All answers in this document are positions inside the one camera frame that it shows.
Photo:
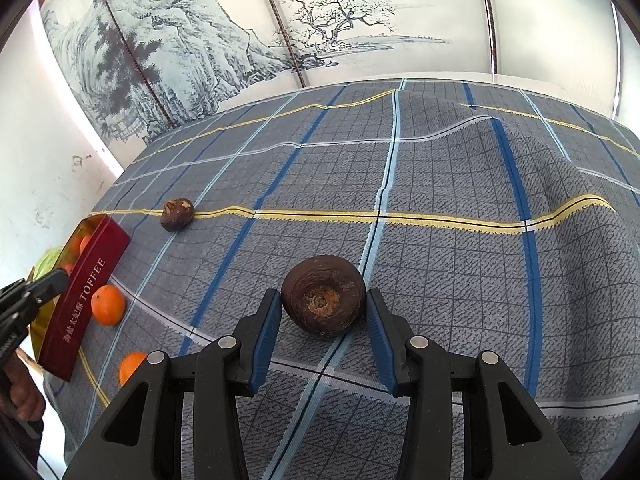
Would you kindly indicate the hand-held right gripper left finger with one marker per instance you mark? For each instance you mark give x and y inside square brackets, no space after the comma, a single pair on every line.
[265,330]

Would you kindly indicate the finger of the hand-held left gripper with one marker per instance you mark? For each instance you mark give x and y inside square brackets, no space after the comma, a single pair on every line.
[45,287]
[12,330]

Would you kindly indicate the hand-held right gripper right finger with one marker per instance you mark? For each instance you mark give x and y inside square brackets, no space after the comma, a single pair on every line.
[382,340]

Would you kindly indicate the gold and red tin box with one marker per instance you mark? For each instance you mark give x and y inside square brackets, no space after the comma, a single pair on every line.
[85,300]

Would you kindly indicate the dark brown wrinkled fruit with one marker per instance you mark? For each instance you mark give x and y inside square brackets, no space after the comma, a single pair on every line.
[322,300]

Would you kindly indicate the dark brown fruit pale marks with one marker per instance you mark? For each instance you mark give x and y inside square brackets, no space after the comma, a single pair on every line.
[176,214]

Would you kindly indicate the person's left hand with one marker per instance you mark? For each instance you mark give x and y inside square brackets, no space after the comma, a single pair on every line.
[22,392]

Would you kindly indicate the green tissue pack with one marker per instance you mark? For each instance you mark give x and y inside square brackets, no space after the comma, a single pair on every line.
[47,260]

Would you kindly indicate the orange tangerine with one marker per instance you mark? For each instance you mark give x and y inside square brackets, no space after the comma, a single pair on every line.
[82,245]
[107,305]
[131,367]

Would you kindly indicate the grey plaid tablecloth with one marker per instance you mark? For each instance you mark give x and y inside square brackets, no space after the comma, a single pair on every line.
[450,185]

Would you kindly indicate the landscape painting folding screen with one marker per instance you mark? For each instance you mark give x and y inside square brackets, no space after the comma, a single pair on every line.
[200,35]

